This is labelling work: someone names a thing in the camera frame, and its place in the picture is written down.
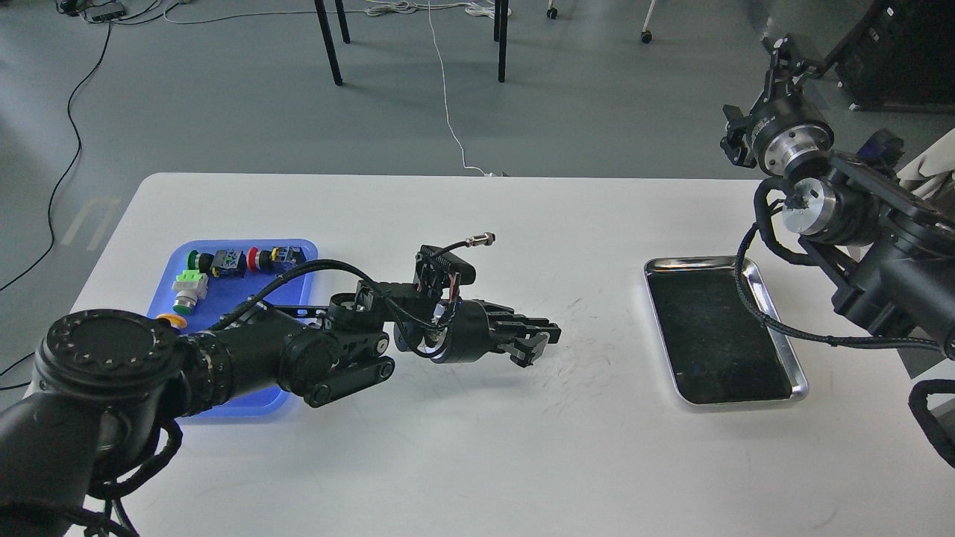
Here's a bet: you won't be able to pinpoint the yellow mushroom push button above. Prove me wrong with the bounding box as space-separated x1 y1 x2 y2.
154 313 189 332

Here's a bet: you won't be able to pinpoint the red emergency stop button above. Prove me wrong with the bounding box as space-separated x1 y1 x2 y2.
246 247 274 273

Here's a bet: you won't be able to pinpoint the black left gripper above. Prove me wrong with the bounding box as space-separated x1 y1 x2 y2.
430 300 562 368

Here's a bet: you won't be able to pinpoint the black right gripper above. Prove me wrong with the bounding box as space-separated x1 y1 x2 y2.
720 33 833 177

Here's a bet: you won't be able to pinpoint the silver metal tray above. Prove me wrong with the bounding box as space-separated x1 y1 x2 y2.
642 256 809 411

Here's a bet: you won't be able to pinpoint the blue plastic tray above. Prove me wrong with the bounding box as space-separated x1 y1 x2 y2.
146 239 319 424

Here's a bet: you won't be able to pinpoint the beige cloth on chair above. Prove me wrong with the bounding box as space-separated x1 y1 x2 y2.
897 128 954 191

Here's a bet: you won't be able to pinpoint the green push button switch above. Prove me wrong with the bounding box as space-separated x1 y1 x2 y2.
185 248 248 279

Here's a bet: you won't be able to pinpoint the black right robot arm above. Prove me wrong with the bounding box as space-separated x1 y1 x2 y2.
720 34 954 359

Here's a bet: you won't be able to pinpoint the black table legs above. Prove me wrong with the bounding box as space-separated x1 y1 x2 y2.
314 1 510 87

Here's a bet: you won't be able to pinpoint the white cable on floor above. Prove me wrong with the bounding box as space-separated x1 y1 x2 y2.
363 0 513 178

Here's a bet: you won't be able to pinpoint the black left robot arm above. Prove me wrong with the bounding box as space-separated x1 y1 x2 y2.
1 233 562 536

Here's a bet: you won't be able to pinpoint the black cable on floor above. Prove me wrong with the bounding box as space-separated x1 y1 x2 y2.
0 0 180 392

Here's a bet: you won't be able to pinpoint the green white indicator button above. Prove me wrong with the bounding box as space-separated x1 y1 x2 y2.
172 269 209 315

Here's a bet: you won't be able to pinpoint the black cabinet on floor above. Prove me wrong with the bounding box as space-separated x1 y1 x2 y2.
824 1 954 113

